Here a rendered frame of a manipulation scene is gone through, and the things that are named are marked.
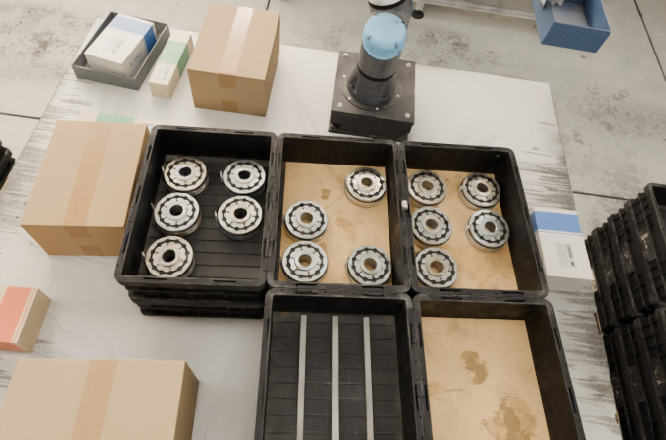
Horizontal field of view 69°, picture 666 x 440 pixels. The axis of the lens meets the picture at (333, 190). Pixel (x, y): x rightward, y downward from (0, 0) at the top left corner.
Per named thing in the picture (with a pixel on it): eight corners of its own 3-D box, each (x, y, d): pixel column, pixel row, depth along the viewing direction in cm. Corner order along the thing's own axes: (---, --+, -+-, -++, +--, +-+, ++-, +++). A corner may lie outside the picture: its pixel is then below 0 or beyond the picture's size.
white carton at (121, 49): (126, 35, 162) (118, 12, 154) (159, 45, 161) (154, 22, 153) (93, 74, 151) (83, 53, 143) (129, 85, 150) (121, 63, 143)
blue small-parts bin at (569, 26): (530, -4, 136) (543, -27, 130) (582, 5, 137) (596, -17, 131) (540, 44, 125) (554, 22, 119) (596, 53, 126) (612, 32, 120)
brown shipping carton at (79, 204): (77, 157, 135) (55, 119, 122) (159, 159, 137) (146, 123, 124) (48, 255, 119) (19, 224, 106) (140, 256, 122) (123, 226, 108)
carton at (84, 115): (81, 140, 138) (73, 127, 133) (88, 124, 141) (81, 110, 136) (166, 151, 139) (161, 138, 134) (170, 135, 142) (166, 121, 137)
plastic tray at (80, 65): (114, 22, 165) (110, 10, 161) (170, 35, 164) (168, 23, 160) (75, 77, 150) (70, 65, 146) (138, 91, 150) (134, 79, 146)
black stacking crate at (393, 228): (277, 161, 128) (278, 134, 118) (388, 167, 131) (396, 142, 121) (267, 306, 107) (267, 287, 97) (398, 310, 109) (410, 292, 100)
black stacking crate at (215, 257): (163, 154, 125) (153, 125, 116) (277, 161, 128) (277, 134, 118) (128, 301, 104) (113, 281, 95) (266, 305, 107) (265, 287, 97)
